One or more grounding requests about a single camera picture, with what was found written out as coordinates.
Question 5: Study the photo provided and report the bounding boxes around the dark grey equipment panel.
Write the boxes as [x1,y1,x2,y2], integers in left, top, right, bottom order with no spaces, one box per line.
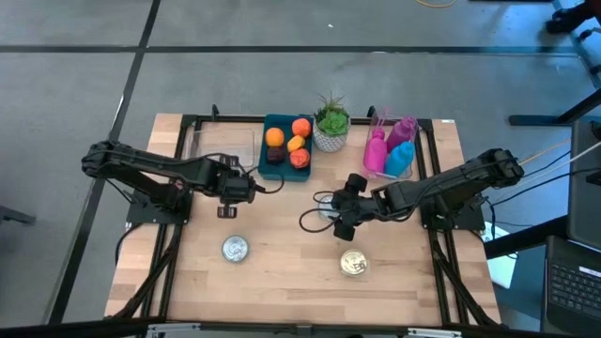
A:
[565,119,601,253]

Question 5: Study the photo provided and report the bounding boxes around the purple plastic water bottle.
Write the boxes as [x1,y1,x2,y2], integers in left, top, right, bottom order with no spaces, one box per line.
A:
[385,115,419,154]

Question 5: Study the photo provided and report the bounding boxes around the yellow extension cord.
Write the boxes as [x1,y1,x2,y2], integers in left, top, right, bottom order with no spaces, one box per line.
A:
[518,140,572,165]

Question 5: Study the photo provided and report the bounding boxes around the yellow toy lemon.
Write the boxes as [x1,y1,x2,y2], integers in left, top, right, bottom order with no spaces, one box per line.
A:
[285,134,307,154]

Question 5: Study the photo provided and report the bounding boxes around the pink plastic water bottle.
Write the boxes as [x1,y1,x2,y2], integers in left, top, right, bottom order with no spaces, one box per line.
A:
[363,108,390,175]

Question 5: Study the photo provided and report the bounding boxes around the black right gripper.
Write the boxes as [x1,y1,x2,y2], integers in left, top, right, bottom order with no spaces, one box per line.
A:
[331,172,381,242]

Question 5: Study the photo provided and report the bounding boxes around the orange toy fruit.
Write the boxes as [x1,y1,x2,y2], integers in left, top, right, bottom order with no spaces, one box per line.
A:
[290,116,314,139]

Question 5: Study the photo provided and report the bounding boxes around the grey rolling stand legs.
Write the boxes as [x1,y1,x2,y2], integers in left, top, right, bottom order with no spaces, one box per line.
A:
[552,18,601,90]

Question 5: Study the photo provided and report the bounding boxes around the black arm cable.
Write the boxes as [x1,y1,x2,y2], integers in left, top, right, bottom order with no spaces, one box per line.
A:
[299,190,335,235]
[241,161,285,195]

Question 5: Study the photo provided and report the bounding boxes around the yellow-orange toy fruit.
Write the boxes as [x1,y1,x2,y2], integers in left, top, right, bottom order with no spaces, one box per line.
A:
[264,126,286,148]

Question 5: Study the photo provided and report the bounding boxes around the grey furniture foot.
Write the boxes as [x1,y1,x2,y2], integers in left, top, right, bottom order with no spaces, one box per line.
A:
[0,205,38,226]

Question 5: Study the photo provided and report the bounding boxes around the white cable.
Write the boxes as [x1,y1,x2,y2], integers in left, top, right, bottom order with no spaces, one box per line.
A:
[558,140,601,163]

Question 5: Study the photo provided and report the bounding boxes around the wide clear plastic bin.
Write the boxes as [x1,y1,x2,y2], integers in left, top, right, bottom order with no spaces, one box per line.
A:
[186,126,258,175]

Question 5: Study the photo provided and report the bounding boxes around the blue plastic water bottle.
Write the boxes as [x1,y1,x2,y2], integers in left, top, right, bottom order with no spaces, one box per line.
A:
[384,141,417,178]

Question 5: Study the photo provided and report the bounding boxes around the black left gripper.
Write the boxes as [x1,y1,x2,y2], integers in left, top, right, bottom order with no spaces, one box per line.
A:
[216,154,258,220]

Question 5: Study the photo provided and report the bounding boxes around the black laptop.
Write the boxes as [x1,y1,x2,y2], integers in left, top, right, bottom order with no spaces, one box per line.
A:
[542,234,601,337]

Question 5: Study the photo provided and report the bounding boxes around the small silver-lid blue can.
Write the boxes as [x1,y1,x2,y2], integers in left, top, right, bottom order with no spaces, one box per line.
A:
[316,194,337,222]

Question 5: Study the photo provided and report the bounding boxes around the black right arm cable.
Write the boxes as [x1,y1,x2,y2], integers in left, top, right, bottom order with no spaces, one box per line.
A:
[299,190,335,235]

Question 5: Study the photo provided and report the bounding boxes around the white box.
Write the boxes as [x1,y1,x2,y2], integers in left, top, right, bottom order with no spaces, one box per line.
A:
[482,220,518,290]

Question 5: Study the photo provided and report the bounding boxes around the tall clear plastic bin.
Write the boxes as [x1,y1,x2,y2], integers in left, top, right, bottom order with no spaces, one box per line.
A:
[362,110,420,184]

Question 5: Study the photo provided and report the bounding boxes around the succulent in patterned pot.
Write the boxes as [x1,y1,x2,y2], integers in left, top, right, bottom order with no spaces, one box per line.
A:
[312,91,352,154]

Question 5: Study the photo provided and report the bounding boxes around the black desk leg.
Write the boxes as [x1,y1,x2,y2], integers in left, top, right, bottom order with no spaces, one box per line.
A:
[509,87,601,128]

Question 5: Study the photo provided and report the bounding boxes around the teal plastic tray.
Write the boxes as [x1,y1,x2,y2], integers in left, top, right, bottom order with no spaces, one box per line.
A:
[256,114,315,183]

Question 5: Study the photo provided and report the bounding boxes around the gold-lid blue label can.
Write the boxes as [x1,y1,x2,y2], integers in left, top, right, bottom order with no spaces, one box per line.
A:
[338,247,370,279]

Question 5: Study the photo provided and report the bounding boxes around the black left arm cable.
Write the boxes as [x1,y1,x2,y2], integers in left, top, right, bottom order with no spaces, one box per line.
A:
[241,161,285,195]

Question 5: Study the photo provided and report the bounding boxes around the silver-lid yellowfin tuna can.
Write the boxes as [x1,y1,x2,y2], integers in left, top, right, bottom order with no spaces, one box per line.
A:
[221,234,251,264]

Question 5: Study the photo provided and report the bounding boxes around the black rail with silver brackets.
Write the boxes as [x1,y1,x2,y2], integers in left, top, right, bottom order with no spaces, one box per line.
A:
[0,316,601,338]

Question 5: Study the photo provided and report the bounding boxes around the black metal table frame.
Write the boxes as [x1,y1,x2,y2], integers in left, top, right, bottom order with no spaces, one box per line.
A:
[105,103,501,330]

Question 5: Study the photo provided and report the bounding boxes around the red-orange wrinkled toy fruit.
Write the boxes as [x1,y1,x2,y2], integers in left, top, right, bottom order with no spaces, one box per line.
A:
[288,147,312,170]

